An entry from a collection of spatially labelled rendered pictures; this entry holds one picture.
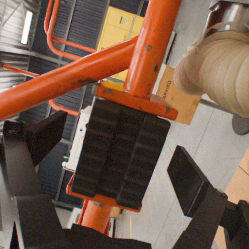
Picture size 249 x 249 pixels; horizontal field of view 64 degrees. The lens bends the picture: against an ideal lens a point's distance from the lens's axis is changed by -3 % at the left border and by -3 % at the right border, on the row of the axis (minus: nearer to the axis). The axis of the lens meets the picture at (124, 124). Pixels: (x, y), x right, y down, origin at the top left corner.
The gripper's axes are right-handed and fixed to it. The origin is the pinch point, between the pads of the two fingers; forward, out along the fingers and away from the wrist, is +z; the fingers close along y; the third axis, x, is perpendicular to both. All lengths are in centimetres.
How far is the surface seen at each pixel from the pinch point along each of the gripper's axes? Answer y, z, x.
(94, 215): -0.4, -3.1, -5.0
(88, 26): -249, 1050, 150
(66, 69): -5.8, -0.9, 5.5
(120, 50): -2.2, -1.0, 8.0
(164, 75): 27, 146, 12
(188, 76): 4.1, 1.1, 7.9
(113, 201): 0.6, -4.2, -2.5
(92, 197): -1.0, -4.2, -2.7
